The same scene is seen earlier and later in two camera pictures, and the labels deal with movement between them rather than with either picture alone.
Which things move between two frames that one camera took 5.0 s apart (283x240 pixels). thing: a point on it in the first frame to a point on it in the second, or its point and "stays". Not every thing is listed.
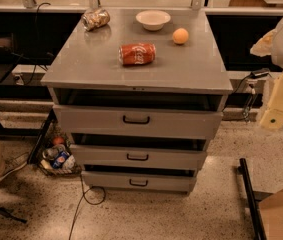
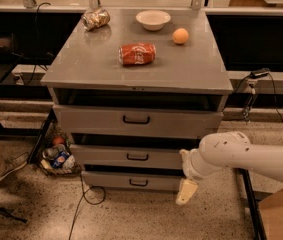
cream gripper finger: [263, 46] to [185, 154]
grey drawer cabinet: [139, 92] stays
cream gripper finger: [273, 118] to [185, 191]
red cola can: [136, 53] stays
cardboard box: [280, 212] stays
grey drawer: [140, 154] stays
